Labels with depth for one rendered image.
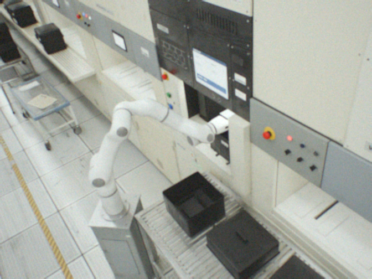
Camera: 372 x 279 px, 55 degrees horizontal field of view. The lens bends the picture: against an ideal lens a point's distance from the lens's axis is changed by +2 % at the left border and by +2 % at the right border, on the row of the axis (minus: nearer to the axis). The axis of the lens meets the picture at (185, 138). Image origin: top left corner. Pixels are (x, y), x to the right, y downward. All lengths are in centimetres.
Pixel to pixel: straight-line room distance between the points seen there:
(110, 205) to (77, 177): 164
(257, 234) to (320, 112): 84
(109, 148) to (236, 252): 88
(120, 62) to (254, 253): 257
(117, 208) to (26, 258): 133
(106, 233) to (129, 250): 21
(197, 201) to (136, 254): 57
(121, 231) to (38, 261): 120
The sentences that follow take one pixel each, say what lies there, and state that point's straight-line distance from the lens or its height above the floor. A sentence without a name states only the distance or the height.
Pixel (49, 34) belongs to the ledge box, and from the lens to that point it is 453.
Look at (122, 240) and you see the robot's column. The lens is 242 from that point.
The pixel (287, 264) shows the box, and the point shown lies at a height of 101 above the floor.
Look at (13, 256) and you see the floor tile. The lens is 352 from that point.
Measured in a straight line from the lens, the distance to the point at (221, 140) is 213.
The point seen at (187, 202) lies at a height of 77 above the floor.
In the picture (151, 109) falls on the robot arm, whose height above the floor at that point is 151.
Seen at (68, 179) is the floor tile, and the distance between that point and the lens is 390.
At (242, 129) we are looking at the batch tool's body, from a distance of 181.
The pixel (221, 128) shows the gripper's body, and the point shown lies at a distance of 203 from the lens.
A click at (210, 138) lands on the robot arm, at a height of 130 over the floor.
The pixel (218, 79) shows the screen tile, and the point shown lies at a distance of 188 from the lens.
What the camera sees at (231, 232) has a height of 86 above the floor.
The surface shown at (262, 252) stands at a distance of 196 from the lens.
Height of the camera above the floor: 253
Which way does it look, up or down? 40 degrees down
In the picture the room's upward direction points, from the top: 9 degrees counter-clockwise
